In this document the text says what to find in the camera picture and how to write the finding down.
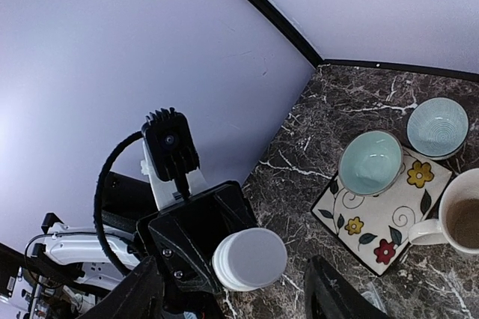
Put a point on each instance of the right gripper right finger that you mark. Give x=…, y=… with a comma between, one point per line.
x=329, y=295

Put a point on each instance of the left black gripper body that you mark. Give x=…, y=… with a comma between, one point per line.
x=223, y=206

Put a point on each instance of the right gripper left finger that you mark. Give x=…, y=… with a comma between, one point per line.
x=139, y=295

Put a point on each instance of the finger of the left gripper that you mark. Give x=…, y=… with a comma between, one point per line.
x=187, y=247

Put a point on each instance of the small white pill bottle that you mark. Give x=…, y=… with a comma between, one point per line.
x=250, y=259

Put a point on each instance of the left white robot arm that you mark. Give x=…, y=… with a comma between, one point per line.
x=76, y=255

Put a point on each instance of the floral rectangular ceramic plate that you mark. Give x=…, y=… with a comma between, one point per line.
x=374, y=229

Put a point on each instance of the light green ceramic bowl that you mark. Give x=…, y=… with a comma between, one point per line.
x=370, y=163

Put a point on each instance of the cream ceramic mug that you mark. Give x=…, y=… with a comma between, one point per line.
x=457, y=221

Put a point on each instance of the blue striped ceramic bowl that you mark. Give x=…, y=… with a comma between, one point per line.
x=438, y=128

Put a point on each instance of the left black frame post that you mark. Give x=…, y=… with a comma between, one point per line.
x=286, y=28

